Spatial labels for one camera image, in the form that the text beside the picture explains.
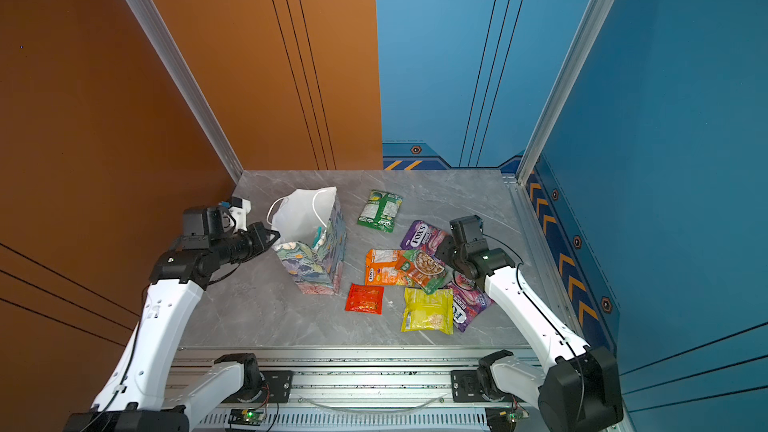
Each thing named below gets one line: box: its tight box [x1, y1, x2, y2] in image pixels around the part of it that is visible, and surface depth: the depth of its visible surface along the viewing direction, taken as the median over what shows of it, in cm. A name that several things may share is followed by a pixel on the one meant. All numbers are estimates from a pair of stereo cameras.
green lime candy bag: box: [357, 189, 403, 233], surface depth 107 cm
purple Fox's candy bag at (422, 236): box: [400, 220, 448, 257], surface depth 101 cm
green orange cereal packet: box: [396, 249, 446, 295], surface depth 93 cm
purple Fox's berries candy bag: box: [447, 274, 495, 332], surface depth 86 cm
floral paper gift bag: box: [267, 186, 347, 295], surface depth 79 cm
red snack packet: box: [344, 283, 385, 315], surface depth 89 cm
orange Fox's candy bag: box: [364, 249, 403, 285], surface depth 94 cm
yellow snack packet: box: [401, 287, 454, 335], surface depth 84 cm
